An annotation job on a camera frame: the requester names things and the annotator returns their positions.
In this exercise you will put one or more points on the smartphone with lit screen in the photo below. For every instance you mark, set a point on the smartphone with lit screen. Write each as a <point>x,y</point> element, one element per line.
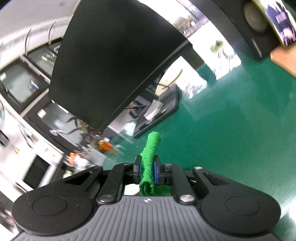
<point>280,19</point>

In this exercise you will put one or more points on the potted plant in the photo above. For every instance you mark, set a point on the potted plant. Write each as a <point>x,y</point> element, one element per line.
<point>85,131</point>

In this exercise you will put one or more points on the grey notepad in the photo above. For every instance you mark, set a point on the grey notepad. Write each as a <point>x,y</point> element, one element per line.
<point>154,108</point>

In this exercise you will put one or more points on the black speaker with blue knob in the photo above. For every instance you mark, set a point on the black speaker with blue knob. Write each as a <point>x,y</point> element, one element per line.
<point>252,25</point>

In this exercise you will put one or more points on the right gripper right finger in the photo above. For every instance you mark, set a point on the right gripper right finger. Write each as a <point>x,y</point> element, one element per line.
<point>162,172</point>

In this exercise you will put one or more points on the grey desk organiser box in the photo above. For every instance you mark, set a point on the grey desk organiser box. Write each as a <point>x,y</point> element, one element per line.
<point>96,158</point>

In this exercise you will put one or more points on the green cleaning cloth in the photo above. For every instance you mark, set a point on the green cleaning cloth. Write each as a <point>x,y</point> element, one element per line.
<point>147,184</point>

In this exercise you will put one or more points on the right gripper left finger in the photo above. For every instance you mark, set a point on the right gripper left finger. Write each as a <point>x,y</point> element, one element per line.
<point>137,170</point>

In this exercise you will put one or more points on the orange cup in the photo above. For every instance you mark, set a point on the orange cup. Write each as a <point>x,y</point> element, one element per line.
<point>104,146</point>

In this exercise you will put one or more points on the grey monitor stand base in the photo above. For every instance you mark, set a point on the grey monitor stand base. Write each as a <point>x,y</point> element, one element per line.
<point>170,99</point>

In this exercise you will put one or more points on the black curved monitor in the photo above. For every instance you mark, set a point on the black curved monitor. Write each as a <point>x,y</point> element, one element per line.
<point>111,51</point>

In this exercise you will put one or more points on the tan leather mouse mat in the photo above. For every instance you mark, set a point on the tan leather mouse mat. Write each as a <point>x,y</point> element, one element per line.
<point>285,58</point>

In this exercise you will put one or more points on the white microwave oven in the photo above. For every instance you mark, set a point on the white microwave oven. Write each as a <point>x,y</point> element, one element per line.
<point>39,169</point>

